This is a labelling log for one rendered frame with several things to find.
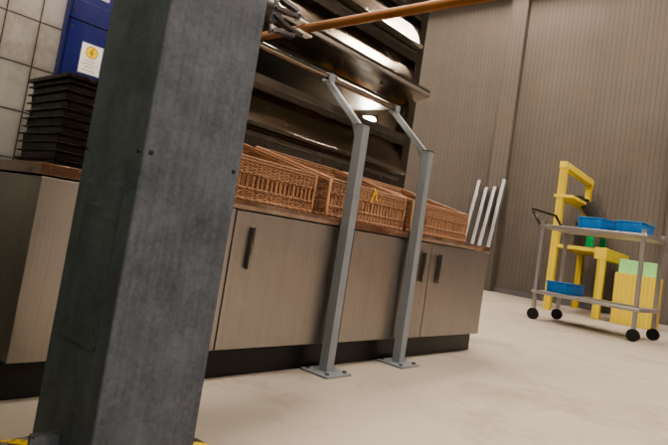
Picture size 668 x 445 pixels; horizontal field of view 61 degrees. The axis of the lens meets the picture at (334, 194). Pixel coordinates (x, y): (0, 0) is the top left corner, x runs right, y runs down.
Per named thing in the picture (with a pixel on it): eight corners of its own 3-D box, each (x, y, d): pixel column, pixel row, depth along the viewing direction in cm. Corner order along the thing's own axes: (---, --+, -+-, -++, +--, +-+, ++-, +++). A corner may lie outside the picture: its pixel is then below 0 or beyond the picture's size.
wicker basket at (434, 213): (332, 222, 293) (340, 170, 295) (394, 233, 335) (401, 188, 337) (410, 232, 261) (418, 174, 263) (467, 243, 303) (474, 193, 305)
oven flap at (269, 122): (121, 88, 203) (120, 40, 209) (399, 176, 337) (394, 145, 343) (127, 83, 201) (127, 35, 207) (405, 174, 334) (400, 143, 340)
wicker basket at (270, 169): (112, 182, 202) (125, 107, 204) (232, 204, 245) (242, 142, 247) (195, 192, 171) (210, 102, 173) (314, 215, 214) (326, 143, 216)
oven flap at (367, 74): (165, -47, 198) (135, -25, 210) (430, 97, 331) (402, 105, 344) (166, -54, 198) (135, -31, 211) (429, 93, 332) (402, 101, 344)
